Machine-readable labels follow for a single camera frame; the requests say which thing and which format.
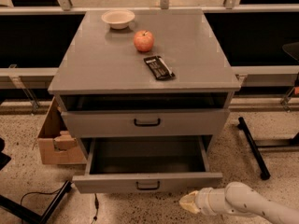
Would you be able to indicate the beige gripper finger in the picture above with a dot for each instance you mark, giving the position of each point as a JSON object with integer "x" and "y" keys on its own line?
{"x": 187, "y": 202}

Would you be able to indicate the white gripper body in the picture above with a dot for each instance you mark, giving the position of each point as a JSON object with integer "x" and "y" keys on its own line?
{"x": 203, "y": 200}

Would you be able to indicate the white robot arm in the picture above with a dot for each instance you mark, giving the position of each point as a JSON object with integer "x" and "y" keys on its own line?
{"x": 238, "y": 199}

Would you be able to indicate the grey top drawer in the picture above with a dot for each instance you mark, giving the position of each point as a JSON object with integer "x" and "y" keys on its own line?
{"x": 84, "y": 124}

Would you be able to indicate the grey drawer cabinet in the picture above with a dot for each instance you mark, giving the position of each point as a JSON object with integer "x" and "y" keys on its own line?
{"x": 103, "y": 71}

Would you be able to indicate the black snack bar packet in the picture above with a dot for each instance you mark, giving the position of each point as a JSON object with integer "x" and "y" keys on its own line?
{"x": 158, "y": 68}

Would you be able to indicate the brown cardboard box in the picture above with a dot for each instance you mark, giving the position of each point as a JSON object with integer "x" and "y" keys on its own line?
{"x": 56, "y": 145}

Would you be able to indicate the red apple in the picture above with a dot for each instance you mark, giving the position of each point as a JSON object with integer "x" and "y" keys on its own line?
{"x": 143, "y": 40}

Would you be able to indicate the black chair at right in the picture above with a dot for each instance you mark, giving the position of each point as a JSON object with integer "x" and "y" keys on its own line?
{"x": 291, "y": 49}

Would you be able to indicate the white paper bowl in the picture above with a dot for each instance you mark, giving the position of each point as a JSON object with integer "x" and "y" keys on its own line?
{"x": 118, "y": 19}

